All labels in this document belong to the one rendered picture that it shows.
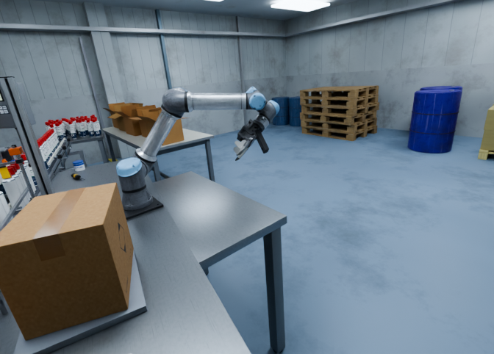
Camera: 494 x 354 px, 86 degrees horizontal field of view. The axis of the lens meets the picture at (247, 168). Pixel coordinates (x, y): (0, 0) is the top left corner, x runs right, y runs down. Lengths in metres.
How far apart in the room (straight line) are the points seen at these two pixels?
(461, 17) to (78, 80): 6.96
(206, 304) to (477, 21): 6.29
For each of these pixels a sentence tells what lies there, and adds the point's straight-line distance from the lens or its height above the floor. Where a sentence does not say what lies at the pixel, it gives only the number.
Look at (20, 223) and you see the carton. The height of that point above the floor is 1.12.
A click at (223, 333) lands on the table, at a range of 0.78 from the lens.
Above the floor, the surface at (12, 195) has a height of 0.97.
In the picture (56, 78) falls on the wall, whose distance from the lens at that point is 5.94.
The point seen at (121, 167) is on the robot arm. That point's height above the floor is 1.06.
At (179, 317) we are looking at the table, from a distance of 0.84.
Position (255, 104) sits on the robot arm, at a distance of 1.23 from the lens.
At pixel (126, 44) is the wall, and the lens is 6.23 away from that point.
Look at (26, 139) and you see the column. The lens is 1.58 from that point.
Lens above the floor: 1.43
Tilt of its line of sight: 19 degrees down
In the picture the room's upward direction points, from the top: 5 degrees counter-clockwise
